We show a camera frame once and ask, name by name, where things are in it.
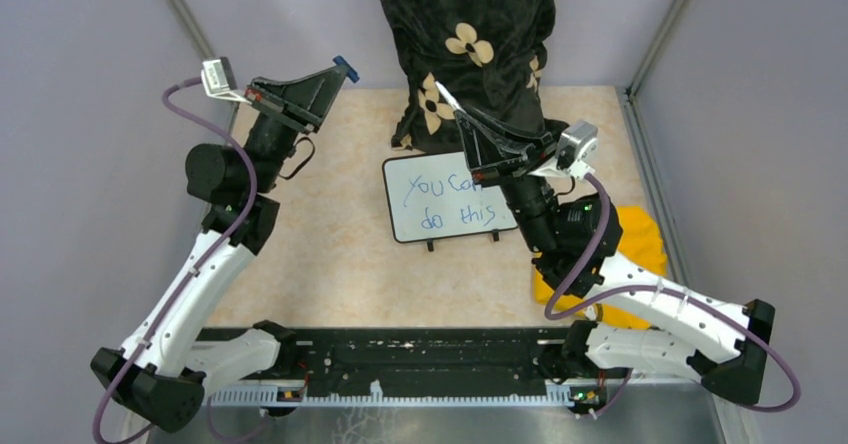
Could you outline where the yellow cloth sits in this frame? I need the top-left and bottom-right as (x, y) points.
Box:
(531, 205), (669, 333)

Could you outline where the aluminium frame post left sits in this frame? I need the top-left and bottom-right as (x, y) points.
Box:
(165, 0), (220, 81)

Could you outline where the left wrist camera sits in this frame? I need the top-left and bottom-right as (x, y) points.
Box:
(200, 56), (248, 103)

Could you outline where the white toothed cable rail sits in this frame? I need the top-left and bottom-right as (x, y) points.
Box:
(209, 381), (576, 409)

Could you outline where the blue marker cap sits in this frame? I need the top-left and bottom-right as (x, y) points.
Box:
(332, 55), (360, 83)

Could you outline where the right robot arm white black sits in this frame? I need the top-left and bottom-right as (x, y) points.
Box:
(455, 108), (775, 407)

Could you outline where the white whiteboard black frame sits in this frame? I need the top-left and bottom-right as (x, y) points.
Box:
(382, 152), (517, 250)

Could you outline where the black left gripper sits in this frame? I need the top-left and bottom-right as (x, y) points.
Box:
(244, 62), (349, 193)

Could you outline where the black floral pillow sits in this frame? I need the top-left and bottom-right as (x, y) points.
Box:
(379, 0), (562, 154)

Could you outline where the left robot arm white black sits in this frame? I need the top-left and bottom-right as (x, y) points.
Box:
(91, 57), (358, 433)

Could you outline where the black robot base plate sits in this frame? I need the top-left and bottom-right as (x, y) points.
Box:
(198, 326), (631, 399)

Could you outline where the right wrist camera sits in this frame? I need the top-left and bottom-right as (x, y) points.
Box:
(530, 120), (599, 180)

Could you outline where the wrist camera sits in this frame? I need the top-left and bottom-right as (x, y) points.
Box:
(200, 56), (248, 103)
(530, 120), (599, 180)

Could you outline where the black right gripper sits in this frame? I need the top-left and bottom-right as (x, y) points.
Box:
(456, 105), (560, 253)

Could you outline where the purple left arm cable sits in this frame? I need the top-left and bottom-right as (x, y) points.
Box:
(91, 77), (260, 444)

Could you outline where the white marker pen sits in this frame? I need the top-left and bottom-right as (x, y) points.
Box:
(435, 81), (468, 119)

